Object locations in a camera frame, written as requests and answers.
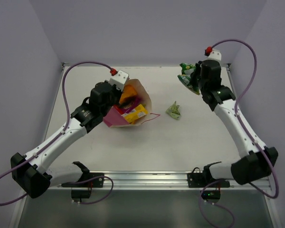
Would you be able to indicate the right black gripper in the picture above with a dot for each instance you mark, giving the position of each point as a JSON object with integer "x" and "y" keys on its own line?
{"x": 198, "y": 69}

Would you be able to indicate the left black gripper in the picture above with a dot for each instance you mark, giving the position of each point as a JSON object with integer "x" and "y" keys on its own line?
{"x": 117, "y": 95}

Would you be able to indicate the green snack bag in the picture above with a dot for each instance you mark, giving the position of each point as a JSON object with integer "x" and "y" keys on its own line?
{"x": 184, "y": 77}

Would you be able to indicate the pink and tan paper bag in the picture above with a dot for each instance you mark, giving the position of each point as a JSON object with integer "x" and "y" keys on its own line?
{"x": 114, "y": 117}

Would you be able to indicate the small green snack packet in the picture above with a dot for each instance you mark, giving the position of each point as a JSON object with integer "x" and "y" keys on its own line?
{"x": 174, "y": 111}

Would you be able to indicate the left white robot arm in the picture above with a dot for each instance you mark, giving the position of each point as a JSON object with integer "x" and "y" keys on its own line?
{"x": 31, "y": 171}

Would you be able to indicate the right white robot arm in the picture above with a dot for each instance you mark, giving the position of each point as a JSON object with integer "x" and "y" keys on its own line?
{"x": 256, "y": 159}

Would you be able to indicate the orange snack bag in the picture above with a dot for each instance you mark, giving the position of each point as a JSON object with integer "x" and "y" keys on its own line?
{"x": 128, "y": 94}

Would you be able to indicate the yellow snack pack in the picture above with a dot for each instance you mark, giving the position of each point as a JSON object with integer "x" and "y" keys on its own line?
{"x": 135, "y": 114}

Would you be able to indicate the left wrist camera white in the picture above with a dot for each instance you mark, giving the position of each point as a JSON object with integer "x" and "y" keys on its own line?
{"x": 119, "y": 79}

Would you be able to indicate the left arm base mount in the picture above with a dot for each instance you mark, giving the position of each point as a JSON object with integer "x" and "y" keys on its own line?
{"x": 87, "y": 180}

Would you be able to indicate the aluminium front rail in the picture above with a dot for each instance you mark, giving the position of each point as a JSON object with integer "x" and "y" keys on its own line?
{"x": 145, "y": 179}

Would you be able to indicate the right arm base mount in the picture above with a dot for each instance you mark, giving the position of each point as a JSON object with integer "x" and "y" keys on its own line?
{"x": 204, "y": 179}

